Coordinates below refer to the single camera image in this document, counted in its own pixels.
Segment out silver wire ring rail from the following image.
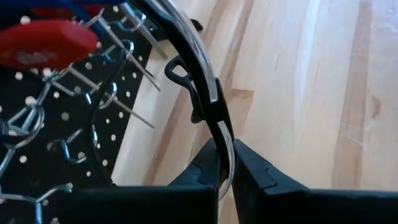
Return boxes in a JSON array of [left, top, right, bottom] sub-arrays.
[[0, 9, 147, 224]]

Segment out blue T-handle hex key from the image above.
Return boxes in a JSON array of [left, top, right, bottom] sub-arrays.
[[0, 0, 108, 37]]

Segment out red Wiha T-handle key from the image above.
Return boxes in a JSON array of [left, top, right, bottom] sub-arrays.
[[30, 4, 162, 93], [0, 20, 155, 129]]

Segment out black eyeglasses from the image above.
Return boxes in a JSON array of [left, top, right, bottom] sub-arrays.
[[88, 0, 236, 202]]

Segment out black perforated pegboard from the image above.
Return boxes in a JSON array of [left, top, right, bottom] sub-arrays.
[[0, 0, 203, 224]]

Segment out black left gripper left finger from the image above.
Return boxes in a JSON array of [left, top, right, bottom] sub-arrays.
[[58, 138, 221, 224]]

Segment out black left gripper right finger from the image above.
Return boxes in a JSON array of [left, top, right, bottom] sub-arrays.
[[231, 139, 398, 224]]

